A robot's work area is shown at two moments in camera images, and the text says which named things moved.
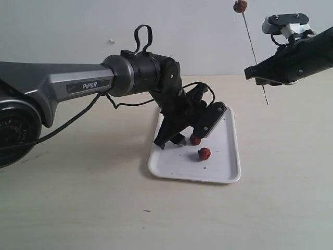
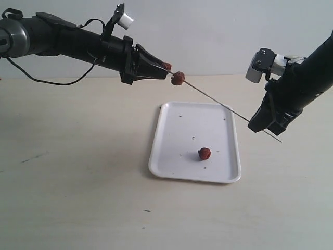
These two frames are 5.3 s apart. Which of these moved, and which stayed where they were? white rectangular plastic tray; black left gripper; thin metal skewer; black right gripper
Moved: thin metal skewer; black right gripper; black left gripper
Stayed: white rectangular plastic tray
